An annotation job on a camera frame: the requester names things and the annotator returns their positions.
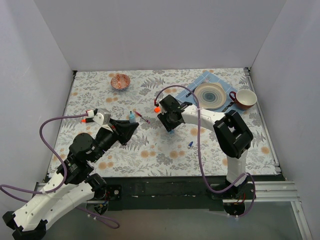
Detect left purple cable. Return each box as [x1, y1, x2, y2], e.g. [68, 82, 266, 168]
[0, 111, 121, 229]

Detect beige plate blue rings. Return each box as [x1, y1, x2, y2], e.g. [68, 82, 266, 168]
[193, 82, 226, 111]

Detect blue checked cloth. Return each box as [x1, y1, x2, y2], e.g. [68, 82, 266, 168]
[180, 68, 249, 115]

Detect knife black handle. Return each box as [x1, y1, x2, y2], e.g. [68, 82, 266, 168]
[221, 102, 235, 113]

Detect red white mug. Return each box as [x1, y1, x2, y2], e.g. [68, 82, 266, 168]
[229, 89, 258, 110]

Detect purple cable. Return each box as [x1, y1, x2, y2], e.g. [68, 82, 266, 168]
[0, 111, 121, 229]
[154, 84, 257, 218]

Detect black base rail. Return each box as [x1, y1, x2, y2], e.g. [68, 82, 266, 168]
[74, 176, 256, 216]

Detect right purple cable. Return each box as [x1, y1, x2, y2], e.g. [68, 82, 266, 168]
[154, 84, 257, 218]

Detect pink pen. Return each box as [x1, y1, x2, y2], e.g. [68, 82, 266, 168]
[134, 111, 151, 124]

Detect red patterned small bowl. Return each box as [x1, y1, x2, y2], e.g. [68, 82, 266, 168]
[110, 73, 131, 91]

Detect light blue highlighter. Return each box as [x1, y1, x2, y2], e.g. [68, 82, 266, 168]
[129, 111, 136, 123]

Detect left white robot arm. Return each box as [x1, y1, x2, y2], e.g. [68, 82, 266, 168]
[2, 119, 139, 240]

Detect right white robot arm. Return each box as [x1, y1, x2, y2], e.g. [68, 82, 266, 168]
[154, 95, 253, 199]

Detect black orange highlighter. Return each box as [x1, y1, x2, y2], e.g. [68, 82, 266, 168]
[81, 117, 94, 123]

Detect orange highlighter cap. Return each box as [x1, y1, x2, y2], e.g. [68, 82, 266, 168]
[154, 106, 161, 113]

